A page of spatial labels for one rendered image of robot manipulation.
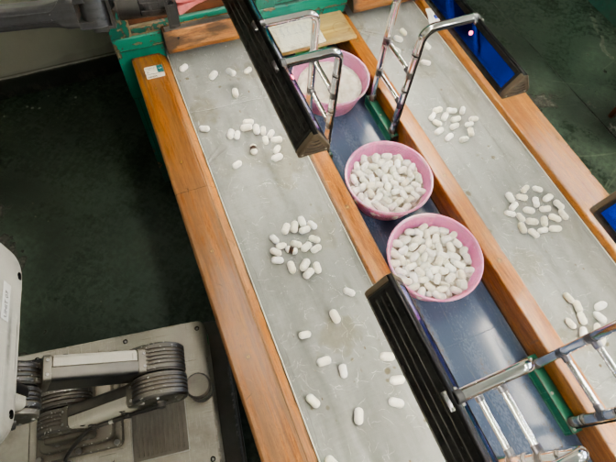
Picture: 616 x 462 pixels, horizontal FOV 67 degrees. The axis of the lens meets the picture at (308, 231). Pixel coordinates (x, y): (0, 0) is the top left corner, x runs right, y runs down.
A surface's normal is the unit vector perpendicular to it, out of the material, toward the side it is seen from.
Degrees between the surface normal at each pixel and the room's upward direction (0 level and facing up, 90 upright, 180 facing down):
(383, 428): 0
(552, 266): 0
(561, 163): 0
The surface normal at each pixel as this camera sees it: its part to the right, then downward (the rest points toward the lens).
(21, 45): 0.40, 0.82
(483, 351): 0.06, -0.48
